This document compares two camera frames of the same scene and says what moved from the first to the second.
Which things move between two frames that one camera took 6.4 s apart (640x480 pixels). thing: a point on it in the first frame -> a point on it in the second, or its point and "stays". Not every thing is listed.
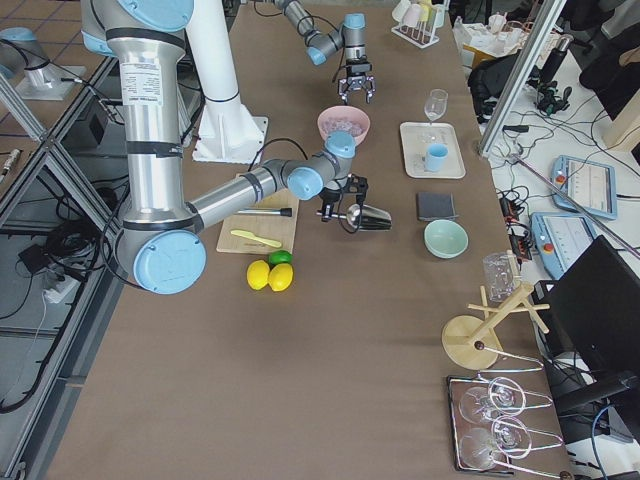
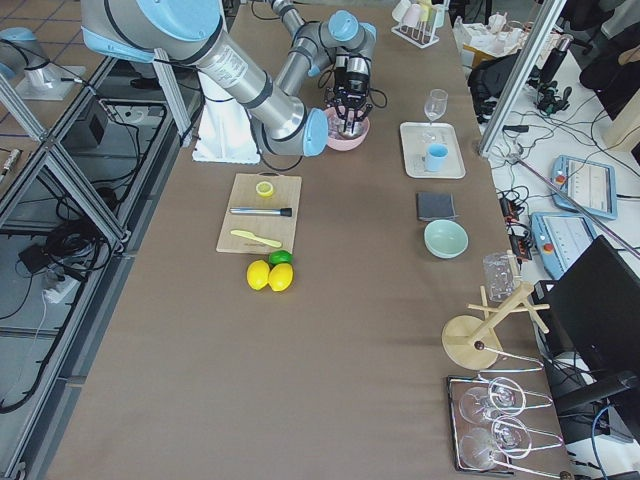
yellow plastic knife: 261,239 stays
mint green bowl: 445,239 stays
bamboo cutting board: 262,234 stays
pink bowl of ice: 344,118 stays
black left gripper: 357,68 -> 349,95
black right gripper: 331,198 -> 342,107
